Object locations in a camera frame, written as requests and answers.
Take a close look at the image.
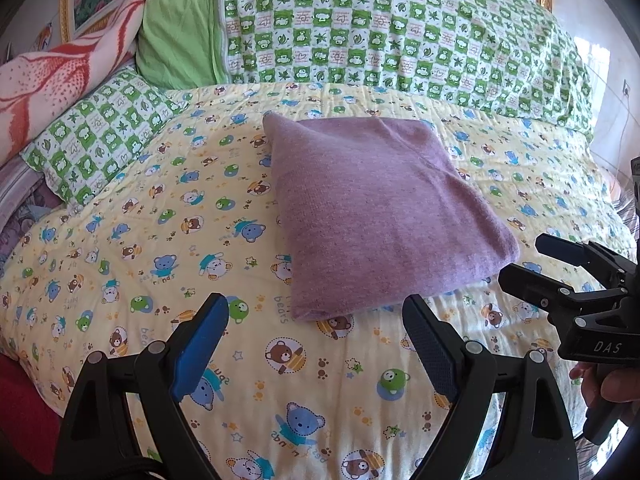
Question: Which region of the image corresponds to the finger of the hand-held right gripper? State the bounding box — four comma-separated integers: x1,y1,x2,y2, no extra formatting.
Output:
497,262,608,328
534,233,628,286

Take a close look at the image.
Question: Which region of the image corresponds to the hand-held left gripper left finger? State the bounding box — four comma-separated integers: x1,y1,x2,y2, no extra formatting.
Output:
55,292,231,480

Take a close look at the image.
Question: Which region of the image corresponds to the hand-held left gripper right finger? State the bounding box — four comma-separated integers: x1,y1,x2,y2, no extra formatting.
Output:
402,294,576,480

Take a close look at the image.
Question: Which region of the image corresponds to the purple knit sweater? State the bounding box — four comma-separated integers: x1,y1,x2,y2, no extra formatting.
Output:
262,111,522,323

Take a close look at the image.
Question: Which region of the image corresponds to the person's right hand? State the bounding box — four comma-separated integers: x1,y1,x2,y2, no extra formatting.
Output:
569,359,640,418

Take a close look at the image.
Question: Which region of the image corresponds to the grey striped cloth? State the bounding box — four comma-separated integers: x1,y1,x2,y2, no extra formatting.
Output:
614,192,640,243

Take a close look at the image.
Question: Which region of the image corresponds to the yellow bear print bedsheet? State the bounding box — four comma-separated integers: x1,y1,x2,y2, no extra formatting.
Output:
0,82,636,480

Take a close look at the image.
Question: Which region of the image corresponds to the person's red garment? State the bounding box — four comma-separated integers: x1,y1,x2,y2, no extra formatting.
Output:
0,354,67,480

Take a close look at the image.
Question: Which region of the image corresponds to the grey floral cloth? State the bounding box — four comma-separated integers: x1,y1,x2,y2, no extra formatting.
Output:
0,157,68,243

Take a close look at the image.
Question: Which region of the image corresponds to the green checkered pillow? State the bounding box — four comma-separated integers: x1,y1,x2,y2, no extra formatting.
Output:
20,67,193,208

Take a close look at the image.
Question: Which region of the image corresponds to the green checkered quilt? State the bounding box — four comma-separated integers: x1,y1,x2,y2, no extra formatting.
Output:
136,0,596,136

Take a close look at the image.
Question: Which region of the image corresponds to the red and pink patterned blanket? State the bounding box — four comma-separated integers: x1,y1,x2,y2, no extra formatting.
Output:
0,0,148,166

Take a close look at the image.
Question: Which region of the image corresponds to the thin wall cable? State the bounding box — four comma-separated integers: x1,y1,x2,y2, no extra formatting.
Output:
616,79,635,173

